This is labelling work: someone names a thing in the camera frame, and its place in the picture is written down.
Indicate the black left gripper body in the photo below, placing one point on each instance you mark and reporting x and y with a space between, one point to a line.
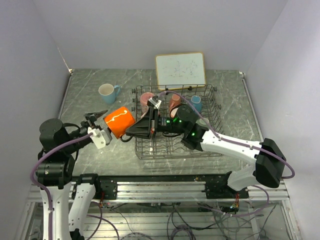
85 124

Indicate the pink patterned mug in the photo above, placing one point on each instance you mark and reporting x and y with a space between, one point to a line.
144 102

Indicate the mint green mug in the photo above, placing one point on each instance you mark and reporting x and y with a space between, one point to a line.
203 122

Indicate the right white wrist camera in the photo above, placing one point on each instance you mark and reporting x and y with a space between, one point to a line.
154 102

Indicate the grey wire dish rack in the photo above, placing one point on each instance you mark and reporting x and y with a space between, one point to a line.
169 146

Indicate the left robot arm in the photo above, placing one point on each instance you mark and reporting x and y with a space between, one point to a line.
53 173

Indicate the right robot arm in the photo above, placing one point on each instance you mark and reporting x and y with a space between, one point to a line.
265 161

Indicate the dark blue textured mug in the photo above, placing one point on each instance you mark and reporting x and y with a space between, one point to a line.
196 101

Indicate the orange mug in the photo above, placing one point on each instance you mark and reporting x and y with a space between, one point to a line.
118 121

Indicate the yellow framed whiteboard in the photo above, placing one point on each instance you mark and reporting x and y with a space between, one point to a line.
180 70

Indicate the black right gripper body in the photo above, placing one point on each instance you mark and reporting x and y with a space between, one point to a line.
163 124

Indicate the light blue mug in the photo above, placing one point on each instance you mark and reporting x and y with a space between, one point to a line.
109 93

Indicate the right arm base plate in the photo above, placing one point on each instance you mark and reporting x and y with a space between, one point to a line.
216 187

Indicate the aluminium frame rail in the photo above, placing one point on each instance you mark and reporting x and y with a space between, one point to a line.
156 192

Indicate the small coral mug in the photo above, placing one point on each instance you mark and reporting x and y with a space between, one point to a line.
174 102

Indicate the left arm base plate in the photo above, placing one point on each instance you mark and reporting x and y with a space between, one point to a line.
105 187

